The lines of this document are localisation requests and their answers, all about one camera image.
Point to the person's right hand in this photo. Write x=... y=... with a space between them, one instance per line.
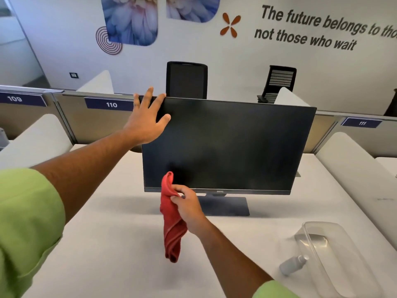
x=189 y=211

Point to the person's left hand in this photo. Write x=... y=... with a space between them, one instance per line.
x=142 y=124

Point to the person's right thumb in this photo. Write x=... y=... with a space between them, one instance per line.
x=176 y=200

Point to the person's left thumb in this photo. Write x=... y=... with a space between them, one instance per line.
x=164 y=120

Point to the person's left middle finger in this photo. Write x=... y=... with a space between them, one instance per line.
x=149 y=96

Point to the red cloth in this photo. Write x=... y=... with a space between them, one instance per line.
x=172 y=226

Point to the black computer monitor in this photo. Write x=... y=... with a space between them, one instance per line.
x=229 y=145

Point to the person's left forearm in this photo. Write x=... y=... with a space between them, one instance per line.
x=83 y=161

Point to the person's right forearm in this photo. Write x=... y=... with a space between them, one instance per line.
x=229 y=257

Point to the blue number label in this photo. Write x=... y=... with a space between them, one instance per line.
x=361 y=122
x=18 y=99
x=110 y=104

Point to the black solid-back office chair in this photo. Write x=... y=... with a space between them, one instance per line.
x=186 y=80

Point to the grey desk partition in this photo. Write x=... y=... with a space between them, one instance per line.
x=74 y=121

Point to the black slatted-back office chair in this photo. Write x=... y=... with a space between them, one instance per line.
x=280 y=82

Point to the white desk side divider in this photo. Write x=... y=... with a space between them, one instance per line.
x=290 y=98
x=34 y=142
x=359 y=179

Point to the small white bottle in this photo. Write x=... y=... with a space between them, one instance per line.
x=291 y=264

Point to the green shirt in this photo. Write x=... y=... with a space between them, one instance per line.
x=28 y=220

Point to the grey object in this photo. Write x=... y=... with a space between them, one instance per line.
x=3 y=139

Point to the clear plastic container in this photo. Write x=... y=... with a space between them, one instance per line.
x=335 y=257

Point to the dark office chair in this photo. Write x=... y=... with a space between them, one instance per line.
x=392 y=105

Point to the purple spiral wall decal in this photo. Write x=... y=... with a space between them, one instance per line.
x=107 y=43

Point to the wall socket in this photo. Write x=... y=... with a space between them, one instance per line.
x=73 y=75

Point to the large blue flower wall picture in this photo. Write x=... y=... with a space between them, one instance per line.
x=130 y=18

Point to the small blue flower wall picture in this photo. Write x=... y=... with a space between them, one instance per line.
x=192 y=7

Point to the orange petal wall decal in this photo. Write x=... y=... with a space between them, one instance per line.
x=230 y=25

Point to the glass wall panel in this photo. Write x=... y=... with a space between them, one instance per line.
x=17 y=43

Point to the dark wall lettering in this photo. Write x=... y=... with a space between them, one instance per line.
x=313 y=29

